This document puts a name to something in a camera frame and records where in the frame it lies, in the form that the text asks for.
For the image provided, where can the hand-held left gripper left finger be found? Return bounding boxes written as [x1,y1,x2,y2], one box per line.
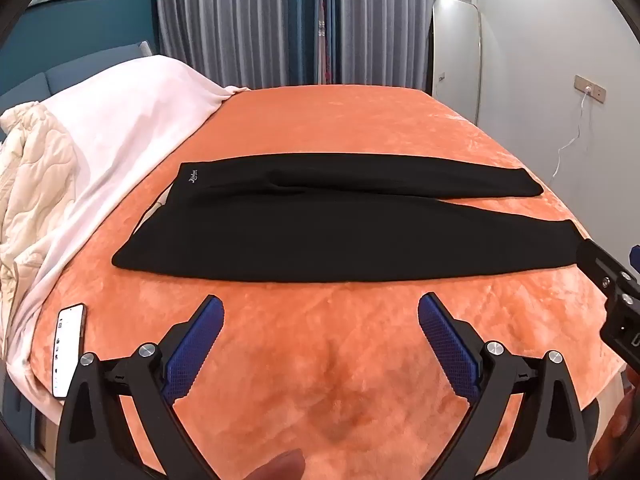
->
[56,294,226,480]

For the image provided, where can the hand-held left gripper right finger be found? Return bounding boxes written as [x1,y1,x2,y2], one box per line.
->
[417,292,591,480]

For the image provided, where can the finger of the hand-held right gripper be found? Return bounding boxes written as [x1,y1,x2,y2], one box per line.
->
[575,239,626,306]

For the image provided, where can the black pants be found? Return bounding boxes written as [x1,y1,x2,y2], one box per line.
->
[111,152,583,283]

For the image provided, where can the person's right hand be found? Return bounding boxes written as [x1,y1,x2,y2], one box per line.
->
[589,375,640,480]

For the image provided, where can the person's left hand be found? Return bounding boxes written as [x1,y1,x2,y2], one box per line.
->
[245,450,307,480]

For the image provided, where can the smartphone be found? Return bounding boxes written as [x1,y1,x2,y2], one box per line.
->
[51,303,87,400]

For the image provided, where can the white blanket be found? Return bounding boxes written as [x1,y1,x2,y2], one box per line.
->
[0,54,251,411]

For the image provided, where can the cream quilted duvet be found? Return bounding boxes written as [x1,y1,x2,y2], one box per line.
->
[0,102,81,281]

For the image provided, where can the standing mirror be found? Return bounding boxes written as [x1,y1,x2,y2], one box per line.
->
[430,0,483,126]

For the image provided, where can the orange plush blanket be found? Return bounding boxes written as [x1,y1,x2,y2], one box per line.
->
[30,85,626,480]

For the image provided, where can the blue headboard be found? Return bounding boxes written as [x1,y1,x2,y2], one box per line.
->
[0,40,153,111]

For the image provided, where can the white charging cable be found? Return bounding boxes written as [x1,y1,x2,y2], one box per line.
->
[549,87,594,182]

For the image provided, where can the wall socket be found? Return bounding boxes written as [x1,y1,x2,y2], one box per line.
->
[573,74,607,103]

